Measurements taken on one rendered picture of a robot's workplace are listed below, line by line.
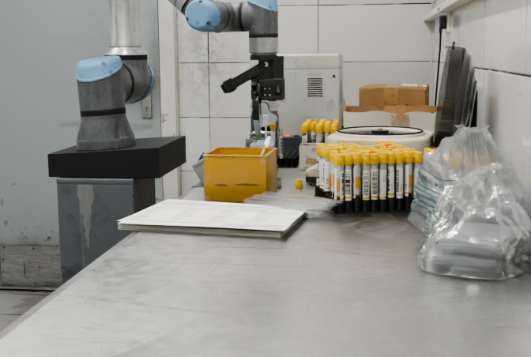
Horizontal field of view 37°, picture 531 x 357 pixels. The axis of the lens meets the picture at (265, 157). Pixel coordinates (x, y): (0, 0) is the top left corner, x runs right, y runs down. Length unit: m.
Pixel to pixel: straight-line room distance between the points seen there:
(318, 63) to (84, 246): 0.89
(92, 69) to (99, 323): 1.17
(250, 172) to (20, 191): 2.60
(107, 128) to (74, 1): 1.95
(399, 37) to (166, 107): 1.14
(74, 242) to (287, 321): 1.20
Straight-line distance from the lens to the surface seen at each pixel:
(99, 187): 2.01
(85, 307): 1.00
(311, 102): 2.41
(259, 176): 1.59
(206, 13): 1.89
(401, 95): 2.77
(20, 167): 4.07
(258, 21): 2.00
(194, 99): 3.81
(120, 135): 2.04
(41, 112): 3.99
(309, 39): 3.72
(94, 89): 2.03
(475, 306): 0.99
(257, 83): 2.01
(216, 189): 1.62
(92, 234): 2.04
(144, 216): 1.44
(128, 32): 2.16
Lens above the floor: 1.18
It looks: 8 degrees down
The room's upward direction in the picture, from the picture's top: 1 degrees counter-clockwise
